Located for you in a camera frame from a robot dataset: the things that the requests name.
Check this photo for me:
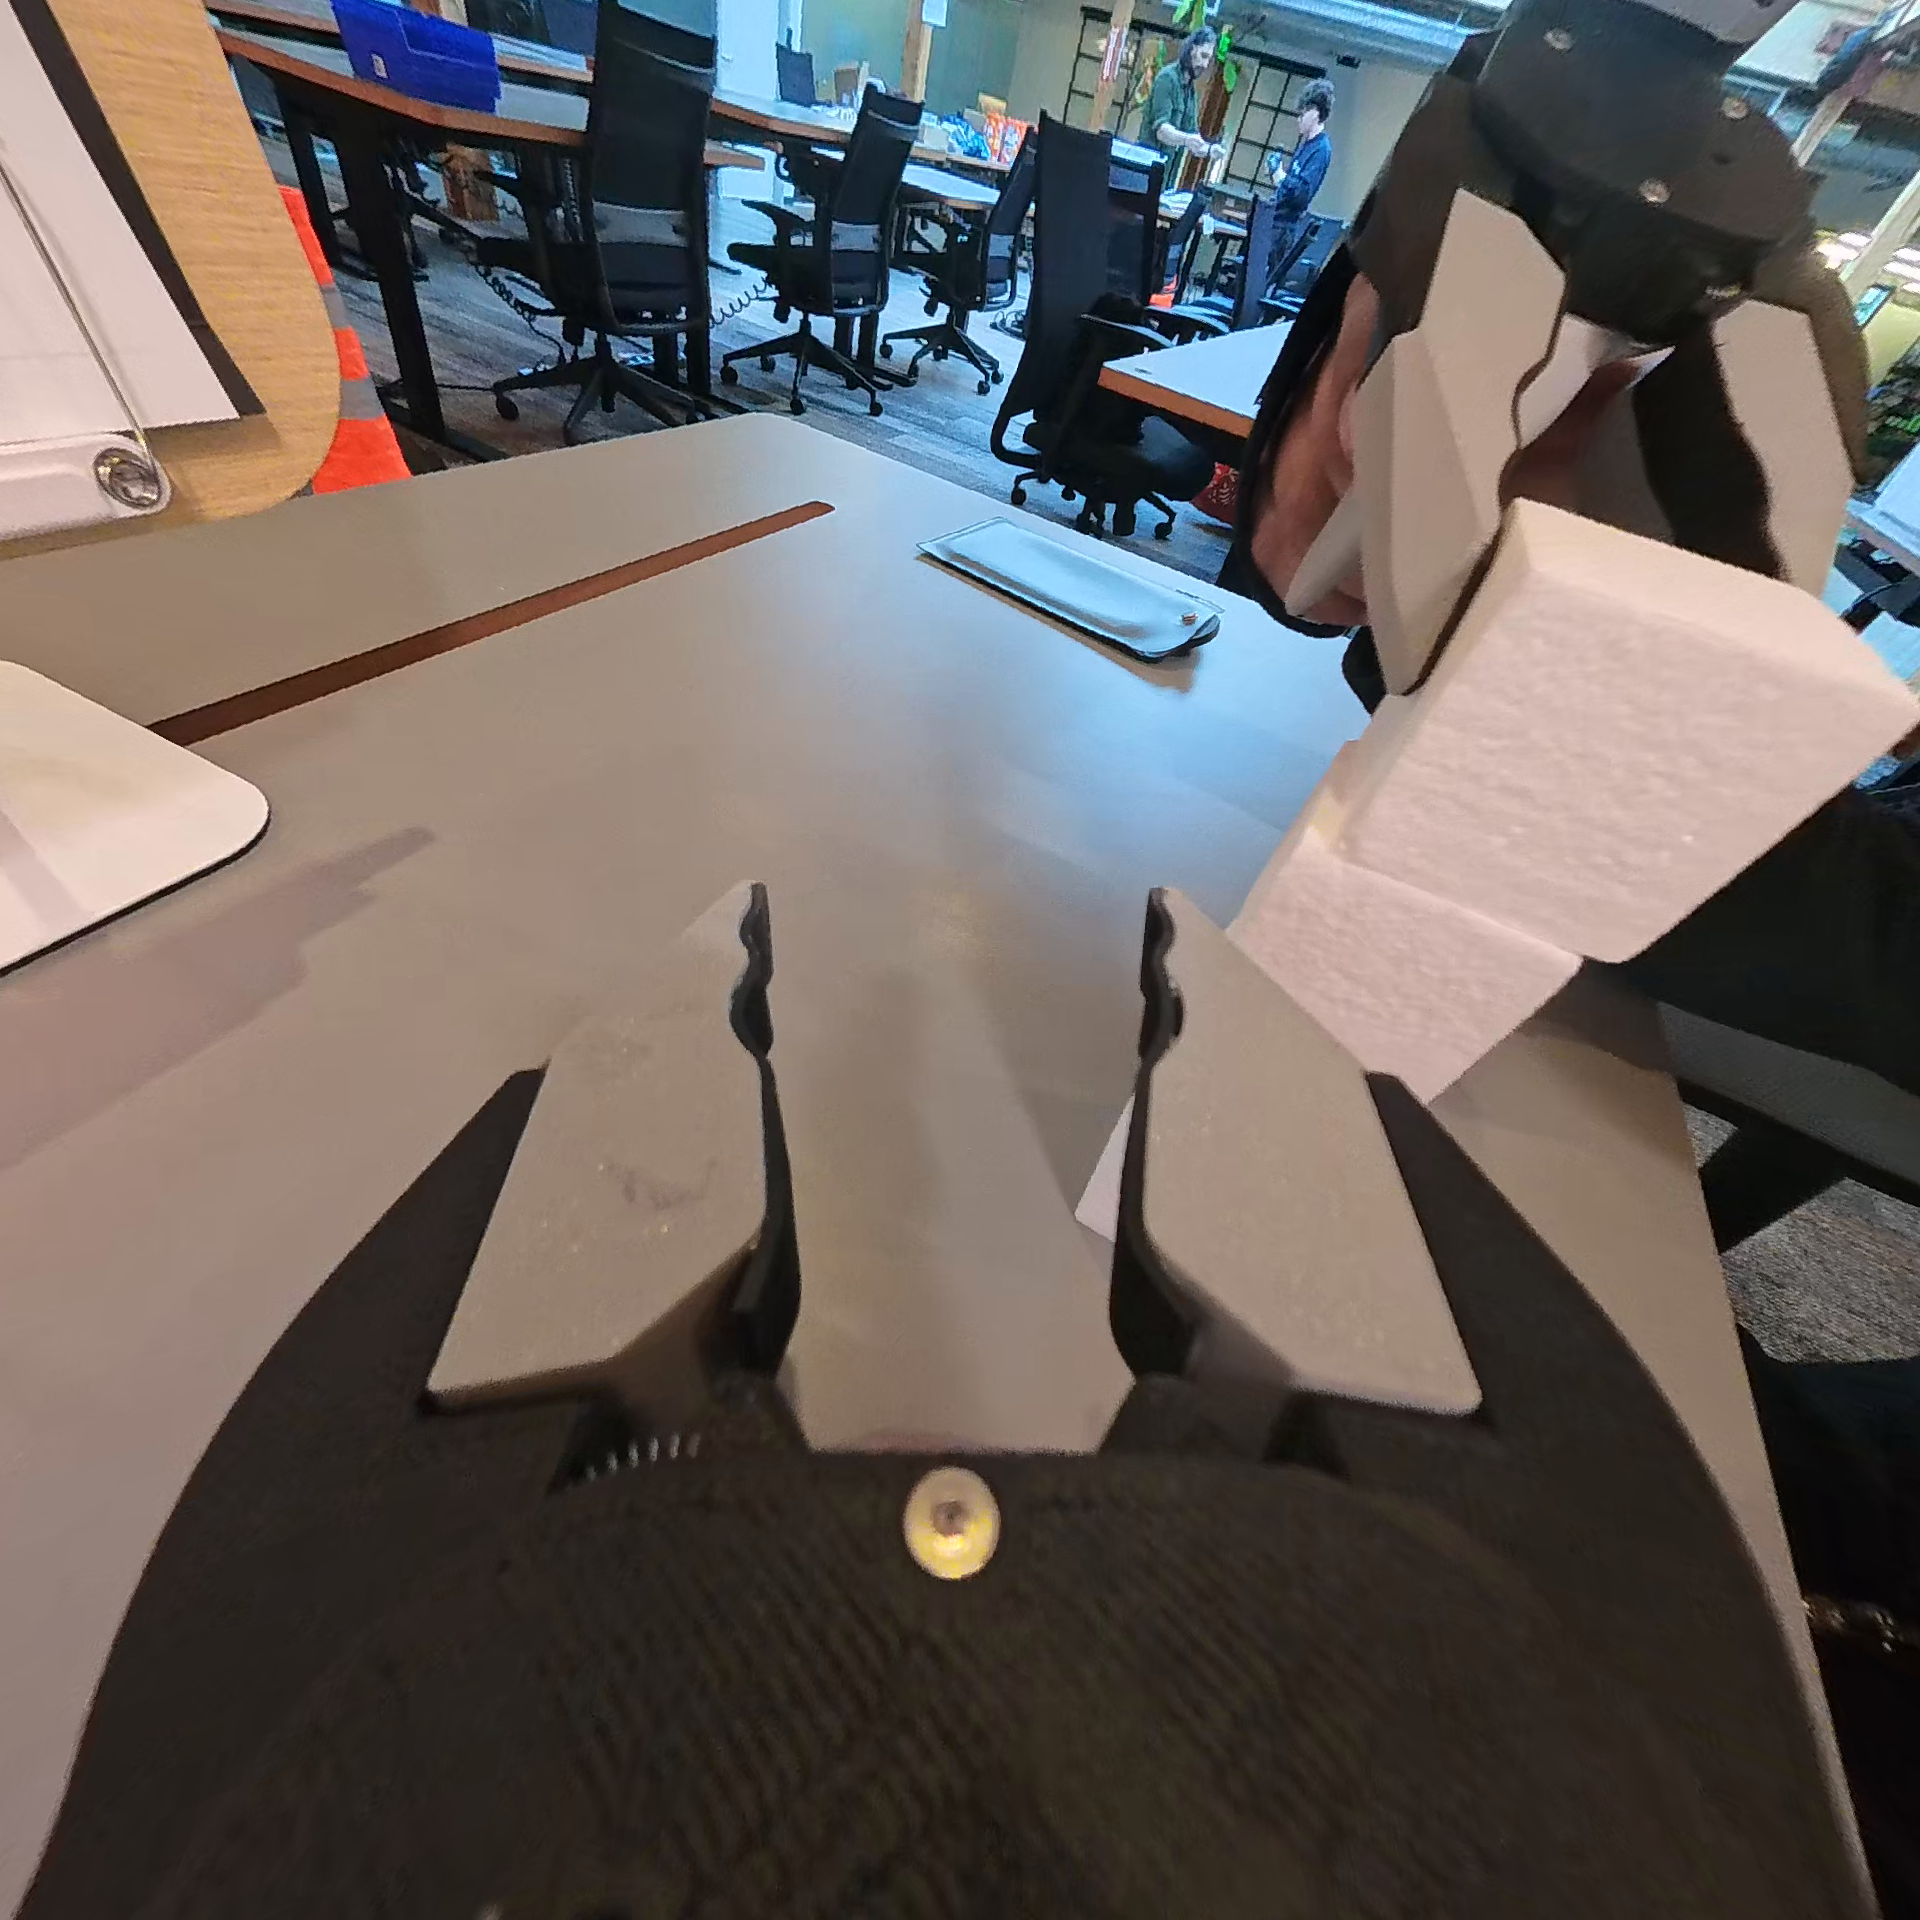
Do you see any blue plastic bin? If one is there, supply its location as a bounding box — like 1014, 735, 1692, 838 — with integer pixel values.
330, 0, 506, 116

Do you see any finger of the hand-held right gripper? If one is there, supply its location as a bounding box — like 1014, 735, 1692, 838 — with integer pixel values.
1709, 300, 1857, 607
1284, 188, 1676, 700

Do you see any black cable cover plate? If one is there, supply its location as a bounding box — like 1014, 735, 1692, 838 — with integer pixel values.
918, 517, 1220, 663

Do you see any black office chair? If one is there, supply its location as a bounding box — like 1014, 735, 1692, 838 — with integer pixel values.
720, 87, 926, 416
882, 132, 1040, 395
989, 112, 1220, 540
491, 0, 725, 445

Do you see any white paper sheet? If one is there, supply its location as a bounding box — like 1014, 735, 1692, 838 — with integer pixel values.
0, 0, 266, 453

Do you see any rounded wooden board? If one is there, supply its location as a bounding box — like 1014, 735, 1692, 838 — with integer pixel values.
0, 0, 345, 559

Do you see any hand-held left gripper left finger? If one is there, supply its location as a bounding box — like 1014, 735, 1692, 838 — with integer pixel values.
424, 880, 805, 1412

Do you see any white hard foam cube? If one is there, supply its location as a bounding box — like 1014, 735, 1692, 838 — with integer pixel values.
1227, 499, 1920, 1105

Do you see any brown-edged grey desk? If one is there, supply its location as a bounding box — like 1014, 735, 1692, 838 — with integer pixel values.
211, 15, 769, 440
1098, 319, 1296, 445
712, 89, 1010, 361

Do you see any white tablet stand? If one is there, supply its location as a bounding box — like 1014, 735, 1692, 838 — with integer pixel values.
0, 433, 272, 976

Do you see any person's right hand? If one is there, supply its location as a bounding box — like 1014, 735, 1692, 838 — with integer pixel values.
1253, 280, 1404, 605

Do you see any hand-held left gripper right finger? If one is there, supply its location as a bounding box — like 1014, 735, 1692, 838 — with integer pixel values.
1107, 884, 1490, 1420

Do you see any orange traffic cone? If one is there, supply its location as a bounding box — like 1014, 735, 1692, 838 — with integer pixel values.
276, 183, 416, 495

